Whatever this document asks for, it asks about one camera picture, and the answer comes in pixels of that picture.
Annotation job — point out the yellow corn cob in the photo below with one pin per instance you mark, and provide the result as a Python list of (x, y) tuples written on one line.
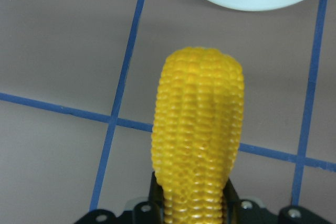
[(196, 132)]

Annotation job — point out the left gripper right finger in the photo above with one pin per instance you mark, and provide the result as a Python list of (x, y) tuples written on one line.
[(252, 210)]

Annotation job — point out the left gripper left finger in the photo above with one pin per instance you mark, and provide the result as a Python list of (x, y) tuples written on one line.
[(149, 210)]

